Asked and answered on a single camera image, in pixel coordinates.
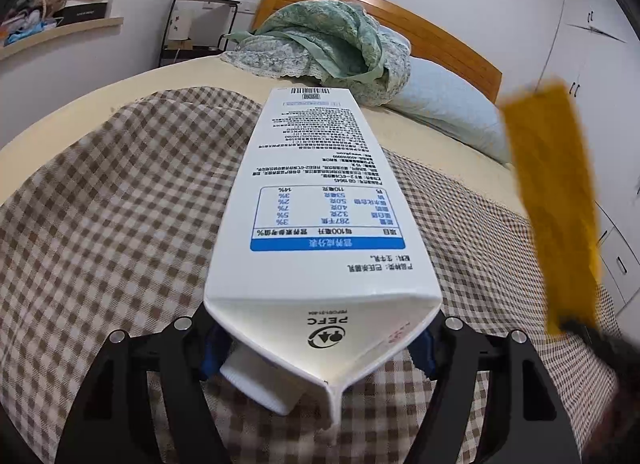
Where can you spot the bed with beige sheet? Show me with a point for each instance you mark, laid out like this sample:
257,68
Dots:
75,104

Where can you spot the yellow sponge cloth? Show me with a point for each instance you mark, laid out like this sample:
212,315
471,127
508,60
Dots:
555,204

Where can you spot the brown checkered blanket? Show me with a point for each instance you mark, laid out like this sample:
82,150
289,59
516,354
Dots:
125,194

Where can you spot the wooden headboard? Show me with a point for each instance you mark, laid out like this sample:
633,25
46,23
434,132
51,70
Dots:
425,39

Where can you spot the wooden wall shelf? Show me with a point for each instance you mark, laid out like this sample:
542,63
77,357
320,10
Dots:
75,27

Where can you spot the white wardrobe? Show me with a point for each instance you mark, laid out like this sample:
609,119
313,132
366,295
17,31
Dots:
600,69

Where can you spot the green floral quilt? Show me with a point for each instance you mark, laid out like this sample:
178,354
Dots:
320,39

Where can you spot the light blue pillow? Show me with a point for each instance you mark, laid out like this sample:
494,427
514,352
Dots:
450,109

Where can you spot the white jar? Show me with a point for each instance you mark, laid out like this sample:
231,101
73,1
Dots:
181,26

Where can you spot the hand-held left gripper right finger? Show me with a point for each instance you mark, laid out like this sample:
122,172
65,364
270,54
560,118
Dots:
425,351

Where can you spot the black box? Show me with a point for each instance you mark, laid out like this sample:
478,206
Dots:
85,9

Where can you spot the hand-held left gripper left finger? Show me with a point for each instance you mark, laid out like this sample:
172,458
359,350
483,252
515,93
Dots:
209,354

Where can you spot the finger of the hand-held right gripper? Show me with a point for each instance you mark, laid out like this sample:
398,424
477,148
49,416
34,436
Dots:
597,344

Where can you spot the pile of mixed clutter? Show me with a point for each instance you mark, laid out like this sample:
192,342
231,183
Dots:
30,14

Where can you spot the white milk carton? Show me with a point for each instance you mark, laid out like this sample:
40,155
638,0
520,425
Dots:
320,194

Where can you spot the white wall socket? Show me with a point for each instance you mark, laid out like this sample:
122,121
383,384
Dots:
248,8

